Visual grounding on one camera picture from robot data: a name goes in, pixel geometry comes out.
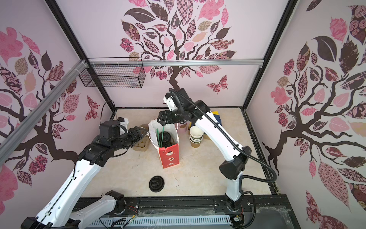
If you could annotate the aluminium crossbar back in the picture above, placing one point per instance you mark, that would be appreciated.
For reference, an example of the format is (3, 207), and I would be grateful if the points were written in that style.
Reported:
(155, 63)

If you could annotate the aluminium bar left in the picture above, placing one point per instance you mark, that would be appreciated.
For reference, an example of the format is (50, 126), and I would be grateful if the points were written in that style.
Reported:
(19, 134)

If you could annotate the white slotted cable duct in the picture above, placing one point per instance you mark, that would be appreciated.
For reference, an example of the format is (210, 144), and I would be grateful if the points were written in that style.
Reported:
(152, 222)

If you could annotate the blue napkin stack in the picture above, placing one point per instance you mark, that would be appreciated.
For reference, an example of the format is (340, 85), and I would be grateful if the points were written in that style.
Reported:
(218, 118)

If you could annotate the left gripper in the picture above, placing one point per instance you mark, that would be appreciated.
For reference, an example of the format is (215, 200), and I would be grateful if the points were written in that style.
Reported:
(136, 135)

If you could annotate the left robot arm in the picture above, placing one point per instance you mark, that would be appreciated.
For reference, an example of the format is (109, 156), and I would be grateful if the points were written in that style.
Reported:
(58, 213)

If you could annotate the pink cup of straws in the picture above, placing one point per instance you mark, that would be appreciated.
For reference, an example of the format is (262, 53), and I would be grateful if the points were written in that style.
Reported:
(182, 128)

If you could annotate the red white paper gift bag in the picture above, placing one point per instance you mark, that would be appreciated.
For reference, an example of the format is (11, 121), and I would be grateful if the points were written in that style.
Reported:
(169, 156)

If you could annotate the green straw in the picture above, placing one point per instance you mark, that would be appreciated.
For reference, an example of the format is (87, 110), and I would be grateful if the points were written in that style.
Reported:
(162, 137)
(158, 138)

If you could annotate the brown cardboard cup carrier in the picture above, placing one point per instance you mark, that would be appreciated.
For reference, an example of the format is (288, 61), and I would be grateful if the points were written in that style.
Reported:
(142, 145)

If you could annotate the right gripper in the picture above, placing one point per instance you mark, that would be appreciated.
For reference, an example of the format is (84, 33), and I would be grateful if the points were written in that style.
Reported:
(162, 115)

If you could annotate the black coffee cup lid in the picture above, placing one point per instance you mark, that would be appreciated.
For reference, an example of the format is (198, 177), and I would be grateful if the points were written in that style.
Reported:
(156, 184)
(167, 139)

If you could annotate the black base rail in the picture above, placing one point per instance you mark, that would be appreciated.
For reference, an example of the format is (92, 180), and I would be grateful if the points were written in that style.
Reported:
(264, 211)

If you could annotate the stack of green paper cups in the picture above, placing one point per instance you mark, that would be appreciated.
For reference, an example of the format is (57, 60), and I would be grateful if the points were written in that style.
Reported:
(196, 136)

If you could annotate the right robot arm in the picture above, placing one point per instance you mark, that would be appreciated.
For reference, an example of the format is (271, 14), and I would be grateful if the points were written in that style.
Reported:
(235, 155)

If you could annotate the black wire basket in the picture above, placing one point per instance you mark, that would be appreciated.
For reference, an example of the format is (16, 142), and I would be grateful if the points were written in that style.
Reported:
(114, 74)

